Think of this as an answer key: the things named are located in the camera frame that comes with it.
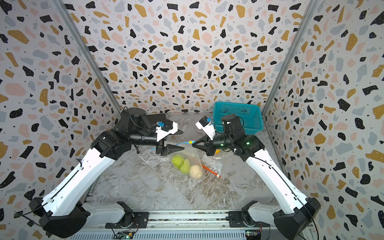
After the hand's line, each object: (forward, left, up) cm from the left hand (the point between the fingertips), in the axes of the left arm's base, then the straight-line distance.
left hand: (182, 138), depth 58 cm
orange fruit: (-4, -14, -4) cm, 15 cm away
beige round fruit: (0, -4, -31) cm, 31 cm away
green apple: (+6, +6, -30) cm, 31 cm away
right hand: (+1, -4, -6) cm, 8 cm away
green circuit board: (-27, +29, -39) cm, 56 cm away
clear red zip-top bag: (+6, -14, -38) cm, 41 cm away
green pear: (+4, +2, -33) cm, 33 cm away
